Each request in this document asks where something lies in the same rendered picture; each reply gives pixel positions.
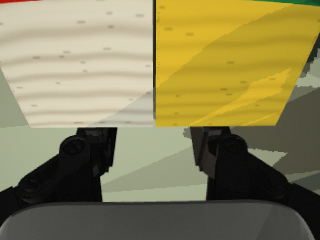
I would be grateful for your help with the grey striped cube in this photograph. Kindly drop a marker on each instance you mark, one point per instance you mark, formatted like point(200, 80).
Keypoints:
point(79, 63)

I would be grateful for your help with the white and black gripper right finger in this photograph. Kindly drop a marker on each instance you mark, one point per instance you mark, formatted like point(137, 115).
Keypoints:
point(239, 175)

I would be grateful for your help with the yellow cube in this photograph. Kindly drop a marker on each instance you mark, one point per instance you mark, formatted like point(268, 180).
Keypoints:
point(228, 62)

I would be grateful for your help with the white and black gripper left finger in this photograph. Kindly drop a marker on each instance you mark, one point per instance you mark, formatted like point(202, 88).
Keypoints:
point(73, 175)

